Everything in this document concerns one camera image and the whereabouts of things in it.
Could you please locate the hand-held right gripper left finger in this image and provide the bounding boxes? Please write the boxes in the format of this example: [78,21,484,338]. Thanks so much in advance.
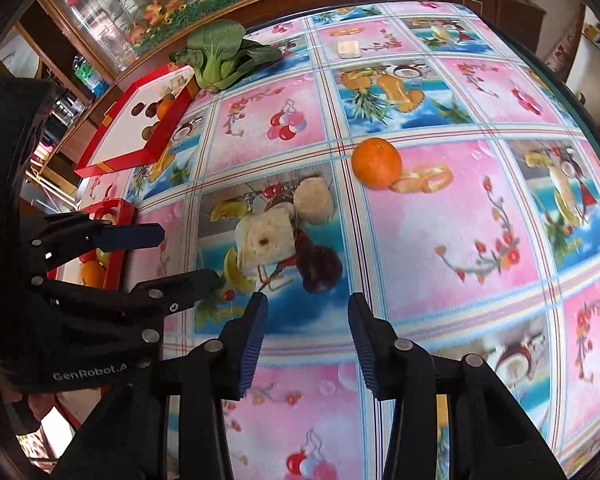
[50,291,270,480]

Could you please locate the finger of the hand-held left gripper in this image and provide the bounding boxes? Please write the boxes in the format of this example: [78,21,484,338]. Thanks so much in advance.
[32,269,221,344]
[27,212,166,272]

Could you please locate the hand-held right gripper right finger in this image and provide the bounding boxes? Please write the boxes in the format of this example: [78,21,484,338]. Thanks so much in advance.
[347,292,568,480]

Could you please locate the shallow red tray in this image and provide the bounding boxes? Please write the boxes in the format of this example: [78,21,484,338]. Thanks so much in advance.
[47,199,138,291]

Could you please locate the dark purple plum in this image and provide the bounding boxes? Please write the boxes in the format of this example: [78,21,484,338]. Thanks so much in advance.
[296,245,343,293]

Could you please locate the beige bread chunk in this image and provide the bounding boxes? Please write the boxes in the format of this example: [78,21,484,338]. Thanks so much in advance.
[292,177,335,225]
[235,209,297,267]

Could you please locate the red tray with orange patches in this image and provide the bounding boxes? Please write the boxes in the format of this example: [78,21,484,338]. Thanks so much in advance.
[74,62,201,178]

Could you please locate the printed fruit pattern tablecloth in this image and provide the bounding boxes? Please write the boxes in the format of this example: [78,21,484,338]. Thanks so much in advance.
[75,2,600,480]

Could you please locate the green bok choy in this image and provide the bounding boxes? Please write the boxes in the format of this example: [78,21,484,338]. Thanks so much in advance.
[169,20,283,92]

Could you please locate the white and yellow shelf unit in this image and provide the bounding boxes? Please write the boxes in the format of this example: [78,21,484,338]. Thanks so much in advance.
[545,5,600,161]

